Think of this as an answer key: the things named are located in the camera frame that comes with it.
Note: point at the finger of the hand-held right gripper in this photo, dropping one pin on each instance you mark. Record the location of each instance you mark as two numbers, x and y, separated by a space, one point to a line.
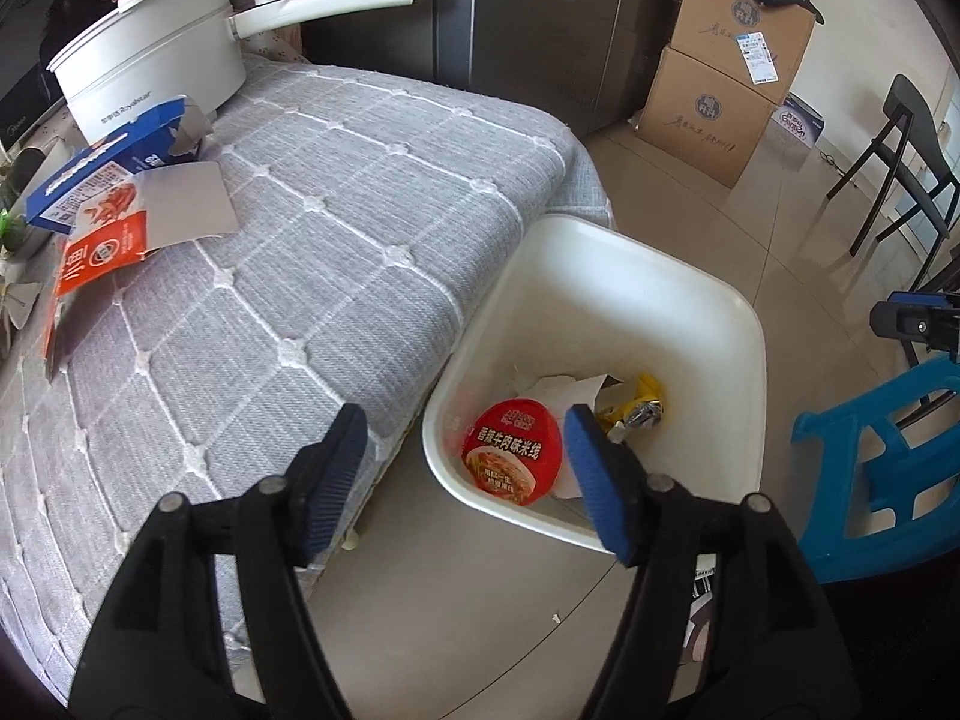
921 326

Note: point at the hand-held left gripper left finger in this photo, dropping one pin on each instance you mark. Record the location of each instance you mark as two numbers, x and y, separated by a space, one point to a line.
330 480

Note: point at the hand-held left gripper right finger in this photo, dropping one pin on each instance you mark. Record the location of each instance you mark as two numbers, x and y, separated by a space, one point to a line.
600 480

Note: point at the red instant noodle cup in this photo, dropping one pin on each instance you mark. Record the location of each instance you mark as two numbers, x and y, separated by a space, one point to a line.
514 454

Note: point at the yellow wrapper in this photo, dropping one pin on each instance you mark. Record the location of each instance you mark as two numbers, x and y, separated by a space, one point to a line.
637 394

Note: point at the white paper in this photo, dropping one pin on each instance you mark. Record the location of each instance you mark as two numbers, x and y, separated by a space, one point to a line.
559 390

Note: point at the white plastic bin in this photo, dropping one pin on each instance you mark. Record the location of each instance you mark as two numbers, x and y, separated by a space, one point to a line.
600 300

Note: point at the blue plastic stool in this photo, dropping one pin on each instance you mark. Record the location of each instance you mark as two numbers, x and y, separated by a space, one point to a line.
847 465

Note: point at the dark striped cloth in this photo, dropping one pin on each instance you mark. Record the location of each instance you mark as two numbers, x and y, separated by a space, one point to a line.
701 607

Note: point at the black chair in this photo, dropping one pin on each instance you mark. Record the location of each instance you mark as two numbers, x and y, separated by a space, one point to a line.
911 127

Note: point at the small blue printed box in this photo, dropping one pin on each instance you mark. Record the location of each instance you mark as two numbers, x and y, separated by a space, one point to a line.
799 120

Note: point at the grey checked tablecloth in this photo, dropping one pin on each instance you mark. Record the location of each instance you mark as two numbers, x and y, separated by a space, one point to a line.
337 202

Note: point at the orange and white carton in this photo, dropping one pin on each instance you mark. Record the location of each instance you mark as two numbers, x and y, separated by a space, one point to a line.
105 255

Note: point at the blue cardboard box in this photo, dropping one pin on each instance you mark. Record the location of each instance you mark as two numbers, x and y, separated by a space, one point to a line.
97 165

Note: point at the floral table cloth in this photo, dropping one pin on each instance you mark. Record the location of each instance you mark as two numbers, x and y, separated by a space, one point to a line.
274 45

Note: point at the white electric pot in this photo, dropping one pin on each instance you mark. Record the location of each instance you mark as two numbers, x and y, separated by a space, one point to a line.
157 75

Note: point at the grey refrigerator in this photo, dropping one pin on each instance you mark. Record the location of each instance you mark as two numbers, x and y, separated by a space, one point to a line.
525 15

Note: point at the black microwave oven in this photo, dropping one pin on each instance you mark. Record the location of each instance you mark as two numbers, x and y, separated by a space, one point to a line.
45 15

